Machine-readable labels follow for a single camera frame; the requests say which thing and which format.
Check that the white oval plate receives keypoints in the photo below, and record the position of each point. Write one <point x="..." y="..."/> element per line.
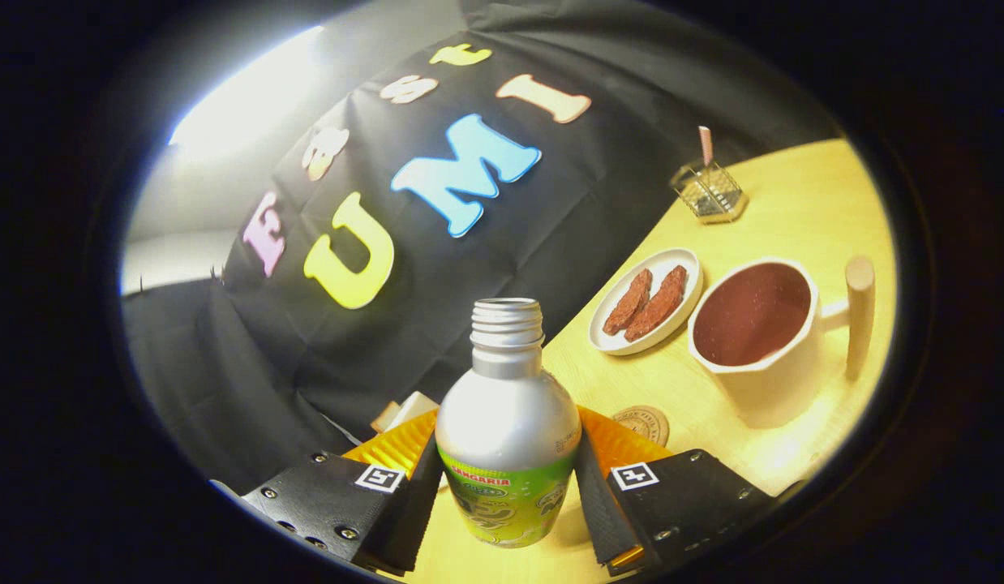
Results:
<point x="680" y="264"/>

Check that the wooden table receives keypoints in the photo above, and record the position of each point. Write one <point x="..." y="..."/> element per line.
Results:
<point x="794" y="203"/>

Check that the black backdrop cloth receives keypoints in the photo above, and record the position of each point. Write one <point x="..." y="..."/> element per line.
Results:
<point x="510" y="243"/>

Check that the silver green juice bottle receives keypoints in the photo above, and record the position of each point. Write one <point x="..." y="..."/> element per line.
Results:
<point x="506" y="422"/>

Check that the brown meat piece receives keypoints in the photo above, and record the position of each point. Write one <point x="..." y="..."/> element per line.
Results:
<point x="660" y="304"/>
<point x="629" y="302"/>

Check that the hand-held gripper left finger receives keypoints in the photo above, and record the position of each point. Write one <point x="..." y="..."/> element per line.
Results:
<point x="421" y="503"/>

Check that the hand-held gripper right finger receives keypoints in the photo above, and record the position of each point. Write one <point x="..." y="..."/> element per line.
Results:
<point x="603" y="511"/>

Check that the bread slice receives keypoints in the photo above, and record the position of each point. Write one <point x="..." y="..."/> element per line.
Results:
<point x="384" y="418"/>

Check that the round cork coaster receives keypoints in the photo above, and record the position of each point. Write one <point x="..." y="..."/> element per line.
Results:
<point x="644" y="423"/>

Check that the white toaster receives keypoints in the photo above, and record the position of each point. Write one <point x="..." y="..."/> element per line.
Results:
<point x="418" y="405"/>

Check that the pink straw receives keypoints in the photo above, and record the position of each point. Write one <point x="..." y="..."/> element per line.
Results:
<point x="705" y="146"/>

